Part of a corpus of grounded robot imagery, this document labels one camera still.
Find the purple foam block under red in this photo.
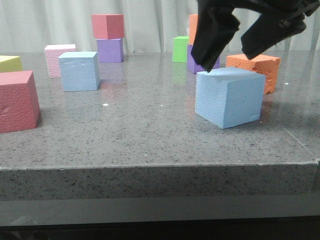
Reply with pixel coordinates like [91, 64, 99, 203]
[96, 38, 124, 63]

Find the black gripper arm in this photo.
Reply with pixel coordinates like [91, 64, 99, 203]
[191, 0, 320, 72]

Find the green foam block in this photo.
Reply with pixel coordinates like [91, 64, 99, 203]
[172, 36, 189, 63]

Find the red stacked foam block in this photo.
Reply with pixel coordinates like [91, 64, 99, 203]
[91, 14, 125, 40]

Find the large light blue foam block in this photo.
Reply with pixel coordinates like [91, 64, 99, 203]
[195, 67, 266, 129]

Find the small light blue foam block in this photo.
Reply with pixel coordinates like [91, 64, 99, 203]
[58, 51, 100, 92]

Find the purple foam block under orange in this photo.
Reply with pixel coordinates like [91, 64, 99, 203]
[187, 44, 205, 74]

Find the damaged orange foam block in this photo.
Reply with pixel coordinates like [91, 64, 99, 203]
[226, 54, 281, 95]

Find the yellow foam block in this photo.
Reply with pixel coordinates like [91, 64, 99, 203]
[0, 55, 23, 73]

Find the orange stacked foam block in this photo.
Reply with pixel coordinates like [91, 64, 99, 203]
[189, 14, 198, 45]

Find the grey-green curtain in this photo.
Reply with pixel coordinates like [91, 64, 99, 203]
[0, 0, 320, 54]

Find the large red foam block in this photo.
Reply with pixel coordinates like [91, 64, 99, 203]
[0, 70, 40, 133]

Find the pink foam block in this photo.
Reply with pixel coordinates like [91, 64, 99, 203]
[44, 44, 76, 78]

